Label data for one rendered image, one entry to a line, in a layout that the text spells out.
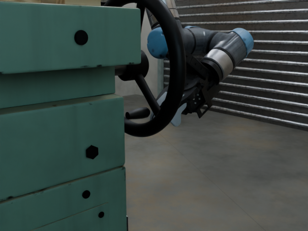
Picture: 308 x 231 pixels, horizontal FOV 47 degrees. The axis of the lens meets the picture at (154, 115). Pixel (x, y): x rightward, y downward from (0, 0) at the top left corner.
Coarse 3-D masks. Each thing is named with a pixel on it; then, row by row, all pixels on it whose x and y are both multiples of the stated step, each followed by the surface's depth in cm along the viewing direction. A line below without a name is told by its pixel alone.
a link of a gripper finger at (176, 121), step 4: (184, 104) 79; (180, 108) 79; (184, 108) 80; (176, 112) 78; (180, 112) 79; (176, 116) 79; (180, 116) 79; (172, 120) 78; (176, 120) 79; (180, 120) 80; (172, 124) 79; (176, 124) 79
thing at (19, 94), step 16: (0, 80) 35; (16, 80) 36; (32, 80) 37; (48, 80) 38; (64, 80) 39; (80, 80) 40; (96, 80) 42; (112, 80) 43; (0, 96) 35; (16, 96) 36; (32, 96) 37; (48, 96) 38; (64, 96) 40; (80, 96) 41
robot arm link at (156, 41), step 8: (168, 0) 85; (176, 8) 88; (152, 16) 86; (176, 16) 86; (152, 24) 86; (152, 32) 84; (160, 32) 82; (184, 32) 87; (192, 32) 89; (152, 40) 85; (160, 40) 83; (184, 40) 86; (192, 40) 88; (152, 48) 85; (160, 48) 83; (192, 48) 89; (160, 56) 84
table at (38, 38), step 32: (0, 32) 29; (32, 32) 31; (64, 32) 33; (96, 32) 35; (128, 32) 37; (0, 64) 29; (32, 64) 31; (64, 64) 33; (96, 64) 35; (128, 64) 38
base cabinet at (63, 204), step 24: (120, 168) 44; (48, 192) 38; (72, 192) 40; (96, 192) 42; (120, 192) 45; (0, 216) 35; (24, 216) 37; (48, 216) 39; (72, 216) 40; (96, 216) 43; (120, 216) 45
